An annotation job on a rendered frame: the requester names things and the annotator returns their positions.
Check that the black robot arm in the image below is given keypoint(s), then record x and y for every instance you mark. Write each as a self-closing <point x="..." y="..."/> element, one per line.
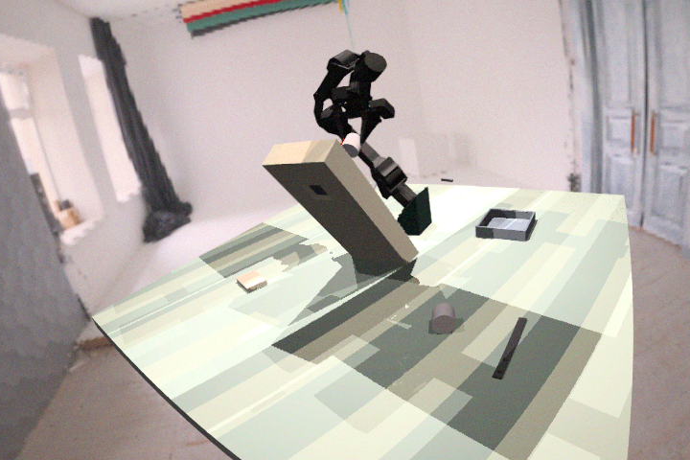
<point x="366" y="68"/>

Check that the dark grey flat bar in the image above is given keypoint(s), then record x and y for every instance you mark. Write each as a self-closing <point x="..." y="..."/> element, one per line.
<point x="508" y="353"/>

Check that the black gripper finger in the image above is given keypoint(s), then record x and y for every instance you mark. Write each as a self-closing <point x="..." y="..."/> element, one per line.
<point x="369" y="120"/>
<point x="343" y="126"/>

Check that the mauve cylinder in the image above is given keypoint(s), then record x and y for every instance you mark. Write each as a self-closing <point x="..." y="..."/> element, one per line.
<point x="443" y="318"/>

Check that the white cylinder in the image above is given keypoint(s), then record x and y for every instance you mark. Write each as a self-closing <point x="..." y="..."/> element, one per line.
<point x="352" y="144"/>

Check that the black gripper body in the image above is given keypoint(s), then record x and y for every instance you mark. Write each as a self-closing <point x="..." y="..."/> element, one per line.
<point x="381" y="107"/>

